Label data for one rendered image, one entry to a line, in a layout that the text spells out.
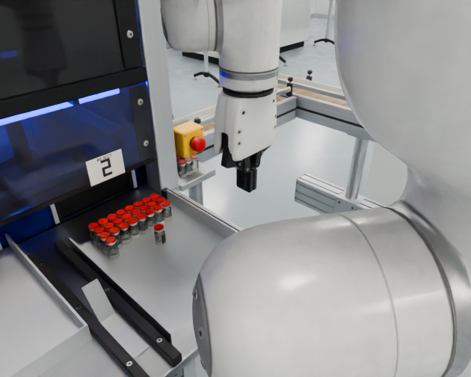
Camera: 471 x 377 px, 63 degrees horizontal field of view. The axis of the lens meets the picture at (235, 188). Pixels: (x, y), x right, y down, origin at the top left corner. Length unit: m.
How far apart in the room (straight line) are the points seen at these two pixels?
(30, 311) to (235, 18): 0.60
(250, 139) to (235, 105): 0.06
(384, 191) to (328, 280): 2.04
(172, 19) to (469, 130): 0.38
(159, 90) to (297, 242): 0.72
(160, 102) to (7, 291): 0.50
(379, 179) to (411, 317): 2.01
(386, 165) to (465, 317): 1.95
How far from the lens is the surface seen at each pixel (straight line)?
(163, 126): 0.95
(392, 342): 0.24
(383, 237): 0.25
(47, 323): 0.77
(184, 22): 0.49
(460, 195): 0.23
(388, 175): 2.21
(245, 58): 0.52
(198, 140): 0.99
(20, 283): 0.87
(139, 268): 0.81
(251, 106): 0.55
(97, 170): 0.88
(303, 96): 1.56
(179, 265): 0.80
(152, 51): 0.89
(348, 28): 0.19
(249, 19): 0.51
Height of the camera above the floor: 1.43
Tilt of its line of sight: 32 degrees down
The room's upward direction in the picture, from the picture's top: straight up
